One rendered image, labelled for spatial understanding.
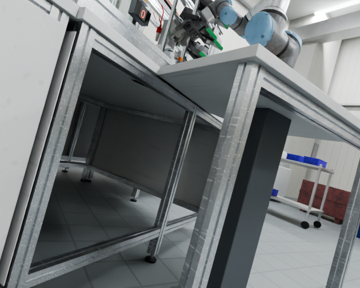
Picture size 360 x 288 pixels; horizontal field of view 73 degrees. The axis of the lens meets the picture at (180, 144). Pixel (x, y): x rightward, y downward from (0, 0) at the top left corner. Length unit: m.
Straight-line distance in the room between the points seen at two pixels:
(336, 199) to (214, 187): 5.09
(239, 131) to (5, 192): 0.54
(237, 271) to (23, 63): 0.97
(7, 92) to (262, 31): 0.81
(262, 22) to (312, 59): 7.91
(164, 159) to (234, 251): 1.30
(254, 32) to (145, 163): 1.56
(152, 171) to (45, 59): 1.69
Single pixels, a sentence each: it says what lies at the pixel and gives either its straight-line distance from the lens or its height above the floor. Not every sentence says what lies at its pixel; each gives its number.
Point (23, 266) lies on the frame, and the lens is 0.78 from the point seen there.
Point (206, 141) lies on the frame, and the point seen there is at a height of 0.70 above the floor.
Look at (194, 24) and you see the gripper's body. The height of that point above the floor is 1.24.
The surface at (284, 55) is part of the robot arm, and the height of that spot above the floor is 1.06.
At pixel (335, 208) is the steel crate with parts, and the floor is 0.27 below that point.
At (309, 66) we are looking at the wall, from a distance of 8.79.
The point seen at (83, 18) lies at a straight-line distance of 0.69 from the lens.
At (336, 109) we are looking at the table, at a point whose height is 0.84.
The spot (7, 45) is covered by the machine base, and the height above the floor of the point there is 0.70.
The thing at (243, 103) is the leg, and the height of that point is 0.73.
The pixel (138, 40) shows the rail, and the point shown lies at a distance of 0.96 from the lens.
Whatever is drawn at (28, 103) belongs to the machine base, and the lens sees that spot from 0.64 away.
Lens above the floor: 0.60
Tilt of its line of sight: 1 degrees up
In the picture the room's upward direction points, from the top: 15 degrees clockwise
